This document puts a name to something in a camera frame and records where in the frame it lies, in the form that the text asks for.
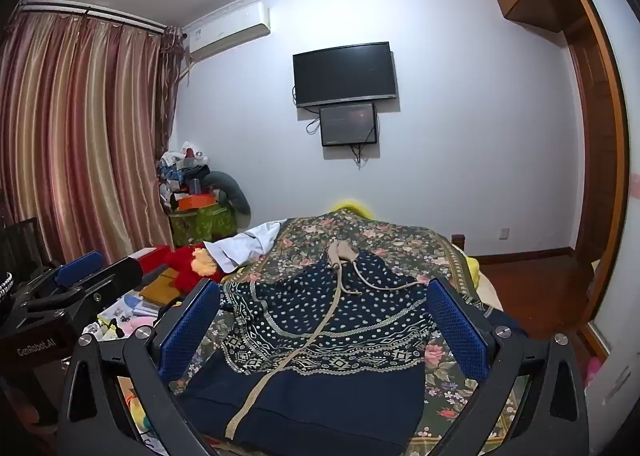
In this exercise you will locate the pile of household clutter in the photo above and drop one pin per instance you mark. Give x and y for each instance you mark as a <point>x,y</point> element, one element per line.
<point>182,171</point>

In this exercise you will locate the dark wooden chair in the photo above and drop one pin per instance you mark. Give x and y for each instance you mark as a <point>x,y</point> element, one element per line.
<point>22,246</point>

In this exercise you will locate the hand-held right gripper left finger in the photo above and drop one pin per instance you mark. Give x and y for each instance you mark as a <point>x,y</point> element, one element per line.
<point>187,328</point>

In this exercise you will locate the red plush toy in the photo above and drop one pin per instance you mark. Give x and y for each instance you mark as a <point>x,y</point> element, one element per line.
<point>182,261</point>

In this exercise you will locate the wooden door frame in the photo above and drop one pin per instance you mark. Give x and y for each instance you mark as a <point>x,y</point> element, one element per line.
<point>600,136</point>

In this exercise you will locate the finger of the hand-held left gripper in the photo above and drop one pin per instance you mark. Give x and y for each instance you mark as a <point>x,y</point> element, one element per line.
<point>77,268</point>
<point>112,276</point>

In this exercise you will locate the white air conditioner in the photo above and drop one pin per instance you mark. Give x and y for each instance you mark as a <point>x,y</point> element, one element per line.
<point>225,31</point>

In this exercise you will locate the striped pink curtain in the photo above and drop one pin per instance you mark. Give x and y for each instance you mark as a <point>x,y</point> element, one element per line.
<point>75,136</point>

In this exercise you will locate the small black monitor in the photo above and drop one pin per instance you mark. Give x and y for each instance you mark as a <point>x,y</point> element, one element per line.
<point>348,125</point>

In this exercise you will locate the yellow pillow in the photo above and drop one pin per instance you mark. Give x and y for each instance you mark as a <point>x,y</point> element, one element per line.
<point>355,206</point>

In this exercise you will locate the white cloth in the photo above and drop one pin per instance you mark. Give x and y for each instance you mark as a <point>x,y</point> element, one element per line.
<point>245,243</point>

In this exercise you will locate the floral bedspread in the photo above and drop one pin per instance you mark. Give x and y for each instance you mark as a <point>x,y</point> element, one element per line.
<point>400,241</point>

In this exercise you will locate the pile of books and papers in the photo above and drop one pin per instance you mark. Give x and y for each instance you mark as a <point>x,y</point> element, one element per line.
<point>130,311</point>

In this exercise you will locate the orange box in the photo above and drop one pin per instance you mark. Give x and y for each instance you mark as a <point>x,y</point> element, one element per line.
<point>196,201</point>

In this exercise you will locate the curtain rod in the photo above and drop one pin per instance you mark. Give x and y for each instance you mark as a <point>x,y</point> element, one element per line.
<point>100,14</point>

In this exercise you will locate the white wall socket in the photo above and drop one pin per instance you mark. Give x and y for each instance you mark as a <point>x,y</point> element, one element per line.
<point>505,234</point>

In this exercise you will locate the green patterned box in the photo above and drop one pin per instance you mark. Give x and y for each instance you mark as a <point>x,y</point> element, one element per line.
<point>205,223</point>

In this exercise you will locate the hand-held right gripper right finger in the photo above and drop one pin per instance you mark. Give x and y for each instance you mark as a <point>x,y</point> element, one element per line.
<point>457,331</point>

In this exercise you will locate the mustard yellow cloth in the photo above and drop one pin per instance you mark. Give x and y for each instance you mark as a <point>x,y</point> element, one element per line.
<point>160,288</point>

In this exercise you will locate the grey bolster pillow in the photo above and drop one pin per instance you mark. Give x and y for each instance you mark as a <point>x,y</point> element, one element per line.
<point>235,188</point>

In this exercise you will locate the navy patterned garment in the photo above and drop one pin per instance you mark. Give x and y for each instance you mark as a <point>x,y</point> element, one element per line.
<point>320,386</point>

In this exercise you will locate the large black television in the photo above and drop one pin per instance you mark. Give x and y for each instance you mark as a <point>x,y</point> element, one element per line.
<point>345,74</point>

